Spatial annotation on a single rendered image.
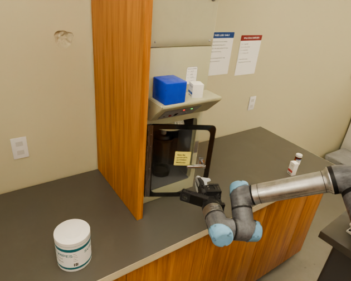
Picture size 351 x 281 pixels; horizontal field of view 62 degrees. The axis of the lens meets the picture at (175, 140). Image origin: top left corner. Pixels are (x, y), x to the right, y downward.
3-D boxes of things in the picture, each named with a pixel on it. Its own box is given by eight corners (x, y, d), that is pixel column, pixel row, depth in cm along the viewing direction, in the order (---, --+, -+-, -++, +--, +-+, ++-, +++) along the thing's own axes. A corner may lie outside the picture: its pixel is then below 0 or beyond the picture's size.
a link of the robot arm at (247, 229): (261, 208, 107) (233, 205, 105) (266, 240, 101) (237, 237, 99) (250, 215, 114) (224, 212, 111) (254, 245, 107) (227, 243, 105)
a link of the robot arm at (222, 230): (232, 250, 101) (208, 248, 99) (223, 226, 110) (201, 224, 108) (239, 232, 97) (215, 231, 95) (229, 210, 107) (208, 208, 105)
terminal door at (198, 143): (145, 195, 147) (149, 123, 129) (204, 195, 152) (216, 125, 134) (145, 197, 147) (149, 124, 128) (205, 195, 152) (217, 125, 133)
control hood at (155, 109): (146, 119, 128) (147, 97, 123) (203, 108, 145) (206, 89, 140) (160, 130, 119) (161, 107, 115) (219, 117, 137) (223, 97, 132)
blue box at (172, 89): (151, 97, 123) (152, 76, 119) (171, 95, 129) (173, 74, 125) (164, 105, 116) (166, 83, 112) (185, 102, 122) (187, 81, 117)
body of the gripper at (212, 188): (215, 196, 124) (223, 216, 114) (195, 197, 123) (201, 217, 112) (218, 182, 121) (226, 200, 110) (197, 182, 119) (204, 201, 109)
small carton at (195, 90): (188, 94, 131) (189, 81, 129) (198, 93, 133) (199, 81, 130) (191, 98, 127) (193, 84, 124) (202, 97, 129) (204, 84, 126)
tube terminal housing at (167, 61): (121, 178, 167) (121, 36, 131) (168, 164, 184) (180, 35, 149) (142, 204, 149) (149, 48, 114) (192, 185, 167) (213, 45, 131)
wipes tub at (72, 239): (53, 253, 118) (49, 225, 111) (85, 241, 125) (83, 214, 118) (62, 278, 109) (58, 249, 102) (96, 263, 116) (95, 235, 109)
